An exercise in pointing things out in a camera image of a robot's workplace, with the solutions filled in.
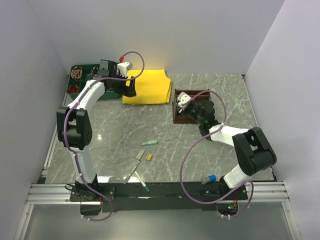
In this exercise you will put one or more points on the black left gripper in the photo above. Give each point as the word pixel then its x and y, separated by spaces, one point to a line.
pixel 130 91

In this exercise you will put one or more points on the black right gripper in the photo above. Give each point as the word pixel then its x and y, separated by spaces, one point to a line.
pixel 185 109

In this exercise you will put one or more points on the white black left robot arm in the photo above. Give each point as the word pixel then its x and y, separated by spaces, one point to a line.
pixel 74 128

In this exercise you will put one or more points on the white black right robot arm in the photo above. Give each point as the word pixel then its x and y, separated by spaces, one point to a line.
pixel 253 151

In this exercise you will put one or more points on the brown wooden desk organizer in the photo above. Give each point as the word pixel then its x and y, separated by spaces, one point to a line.
pixel 180 116

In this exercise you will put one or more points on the yellow folded cloth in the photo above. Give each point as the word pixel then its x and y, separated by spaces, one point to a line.
pixel 152 87

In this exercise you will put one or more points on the black patterned rolled tie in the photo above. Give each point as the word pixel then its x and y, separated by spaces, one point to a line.
pixel 94 72

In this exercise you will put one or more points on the green compartment tray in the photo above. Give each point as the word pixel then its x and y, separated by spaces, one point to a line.
pixel 86 73

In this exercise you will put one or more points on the pink brown rolled tie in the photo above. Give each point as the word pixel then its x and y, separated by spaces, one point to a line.
pixel 76 73

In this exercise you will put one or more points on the red black rolled tie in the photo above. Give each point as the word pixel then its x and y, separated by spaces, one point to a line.
pixel 73 89

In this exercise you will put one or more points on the white worn eraser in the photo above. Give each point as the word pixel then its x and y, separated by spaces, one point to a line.
pixel 140 154

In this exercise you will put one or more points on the yellow small eraser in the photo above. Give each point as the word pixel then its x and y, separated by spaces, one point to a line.
pixel 149 157

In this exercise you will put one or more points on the white green capped pen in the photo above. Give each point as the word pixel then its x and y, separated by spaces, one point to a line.
pixel 142 182

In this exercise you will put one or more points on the clear blue ballpoint pen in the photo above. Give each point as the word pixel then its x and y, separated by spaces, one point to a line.
pixel 131 172

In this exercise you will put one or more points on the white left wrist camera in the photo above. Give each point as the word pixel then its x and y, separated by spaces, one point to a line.
pixel 123 68

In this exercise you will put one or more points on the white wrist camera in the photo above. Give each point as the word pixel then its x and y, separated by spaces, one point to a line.
pixel 182 100
pixel 123 68

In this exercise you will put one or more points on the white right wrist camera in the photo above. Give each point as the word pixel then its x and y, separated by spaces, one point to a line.
pixel 182 100

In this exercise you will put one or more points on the aluminium frame rail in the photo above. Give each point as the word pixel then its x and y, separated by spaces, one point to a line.
pixel 267 192

